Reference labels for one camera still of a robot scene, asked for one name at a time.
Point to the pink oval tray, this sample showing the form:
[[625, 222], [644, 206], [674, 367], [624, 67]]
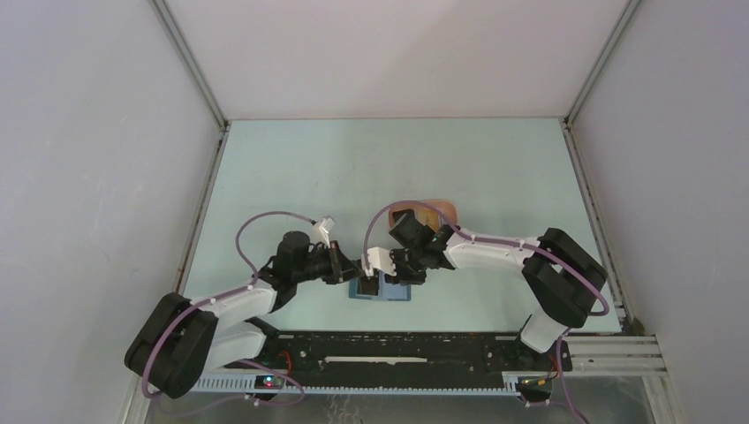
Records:
[[445, 209]]

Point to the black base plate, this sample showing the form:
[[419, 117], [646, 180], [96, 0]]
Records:
[[408, 360]]

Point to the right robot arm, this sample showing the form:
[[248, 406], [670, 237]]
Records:
[[564, 278]]

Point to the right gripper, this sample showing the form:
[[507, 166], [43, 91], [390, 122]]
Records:
[[400, 277]]

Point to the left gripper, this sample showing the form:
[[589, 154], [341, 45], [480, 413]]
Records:
[[340, 268]]

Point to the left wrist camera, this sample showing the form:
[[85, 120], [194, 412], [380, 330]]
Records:
[[321, 231]]

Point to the blue card holder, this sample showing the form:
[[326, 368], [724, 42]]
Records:
[[388, 292]]

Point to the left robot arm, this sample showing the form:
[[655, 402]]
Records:
[[183, 338]]

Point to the yellow card in tray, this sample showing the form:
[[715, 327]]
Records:
[[432, 220]]

